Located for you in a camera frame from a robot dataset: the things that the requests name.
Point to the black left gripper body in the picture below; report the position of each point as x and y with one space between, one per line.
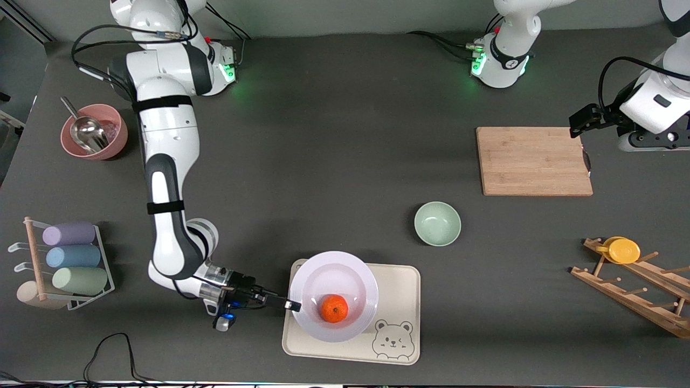
602 115

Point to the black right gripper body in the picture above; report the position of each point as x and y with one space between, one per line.
243 287

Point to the orange fruit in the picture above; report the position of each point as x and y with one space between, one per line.
335 309

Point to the pale lavender round plate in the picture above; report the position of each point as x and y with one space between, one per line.
334 275

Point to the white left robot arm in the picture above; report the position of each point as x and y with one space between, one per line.
506 59

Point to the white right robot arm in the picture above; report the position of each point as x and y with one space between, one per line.
170 161

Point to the wooden cutting board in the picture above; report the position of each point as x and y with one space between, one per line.
533 161

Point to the cream bear print tray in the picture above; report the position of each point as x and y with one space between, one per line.
396 323

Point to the yellow mug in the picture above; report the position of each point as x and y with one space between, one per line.
622 250

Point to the green cup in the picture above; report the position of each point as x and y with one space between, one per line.
80 280

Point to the wooden peg mug rack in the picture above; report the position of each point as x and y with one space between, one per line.
636 293

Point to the blue cup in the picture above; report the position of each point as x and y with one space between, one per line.
73 256

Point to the light green bowl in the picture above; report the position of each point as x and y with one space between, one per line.
437 223

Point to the purple cup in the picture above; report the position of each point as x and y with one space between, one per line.
70 234

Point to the pink bowl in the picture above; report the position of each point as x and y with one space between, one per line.
116 137

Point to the beige cup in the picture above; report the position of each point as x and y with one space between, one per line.
29 296

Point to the metal scoop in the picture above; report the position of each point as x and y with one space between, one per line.
89 134

